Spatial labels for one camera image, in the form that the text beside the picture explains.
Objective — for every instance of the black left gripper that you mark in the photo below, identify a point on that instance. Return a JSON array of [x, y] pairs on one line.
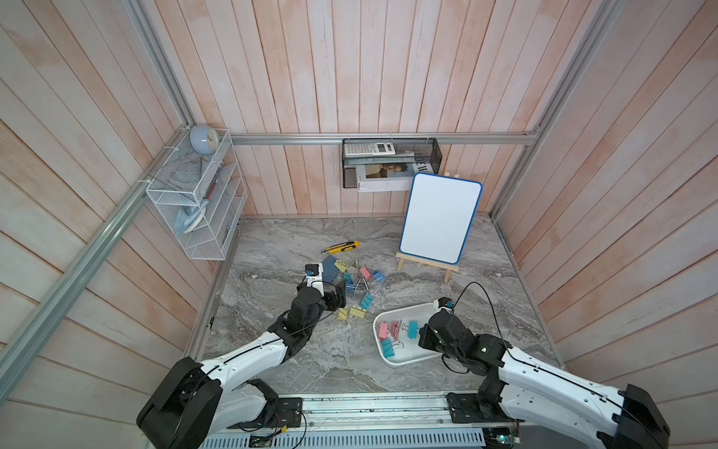
[[332, 304]]

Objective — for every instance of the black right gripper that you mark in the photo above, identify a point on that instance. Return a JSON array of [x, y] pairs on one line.
[[424, 336]]

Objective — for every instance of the teal binder clip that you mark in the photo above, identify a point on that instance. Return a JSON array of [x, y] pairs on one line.
[[387, 348], [412, 331]]

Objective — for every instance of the white plastic storage box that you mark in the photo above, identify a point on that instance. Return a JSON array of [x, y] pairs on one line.
[[407, 351]]

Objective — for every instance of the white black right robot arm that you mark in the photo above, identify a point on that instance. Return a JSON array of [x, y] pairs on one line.
[[518, 387]]

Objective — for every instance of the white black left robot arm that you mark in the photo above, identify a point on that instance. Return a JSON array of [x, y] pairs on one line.
[[197, 399]]

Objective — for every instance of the pink binder clip in pile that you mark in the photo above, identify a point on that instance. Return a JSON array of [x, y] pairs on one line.
[[366, 274]]

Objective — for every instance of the yellow black utility knife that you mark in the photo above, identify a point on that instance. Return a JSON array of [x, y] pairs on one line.
[[341, 247]]

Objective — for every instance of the small wooden easel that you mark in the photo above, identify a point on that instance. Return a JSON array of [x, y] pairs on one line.
[[448, 269]]

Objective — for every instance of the magazine with photo cover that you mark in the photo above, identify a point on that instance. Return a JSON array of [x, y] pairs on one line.
[[392, 177]]

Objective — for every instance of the white calculator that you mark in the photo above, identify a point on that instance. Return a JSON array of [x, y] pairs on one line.
[[362, 149]]

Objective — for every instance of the white blue item in rack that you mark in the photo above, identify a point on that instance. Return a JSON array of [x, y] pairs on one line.
[[188, 218]]

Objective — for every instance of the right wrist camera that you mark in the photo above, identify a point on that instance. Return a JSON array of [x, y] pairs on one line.
[[446, 303]]

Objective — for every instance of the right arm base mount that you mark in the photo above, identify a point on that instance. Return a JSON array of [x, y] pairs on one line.
[[476, 408]]

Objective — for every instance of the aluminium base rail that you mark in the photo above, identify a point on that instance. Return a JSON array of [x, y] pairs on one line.
[[381, 411]]

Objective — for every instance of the white board blue frame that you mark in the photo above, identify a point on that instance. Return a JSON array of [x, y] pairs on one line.
[[440, 213]]

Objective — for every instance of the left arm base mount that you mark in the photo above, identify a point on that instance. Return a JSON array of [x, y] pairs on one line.
[[257, 405]]

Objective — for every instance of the black mesh wall tray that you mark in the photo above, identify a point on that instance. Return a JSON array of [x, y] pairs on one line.
[[407, 151]]

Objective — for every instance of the white wire mesh shelf rack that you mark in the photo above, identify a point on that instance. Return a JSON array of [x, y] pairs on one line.
[[187, 178]]

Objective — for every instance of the aluminium frame rail back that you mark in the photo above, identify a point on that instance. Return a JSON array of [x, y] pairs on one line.
[[444, 138]]

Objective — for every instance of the aluminium frame rail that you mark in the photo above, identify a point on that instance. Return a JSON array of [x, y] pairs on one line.
[[571, 69], [444, 138], [37, 330]]

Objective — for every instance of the aluminium frame rail left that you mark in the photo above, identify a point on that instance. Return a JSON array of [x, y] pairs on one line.
[[37, 330]]

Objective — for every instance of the aluminium frame rail right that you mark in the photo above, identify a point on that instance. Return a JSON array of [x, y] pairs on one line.
[[571, 69]]

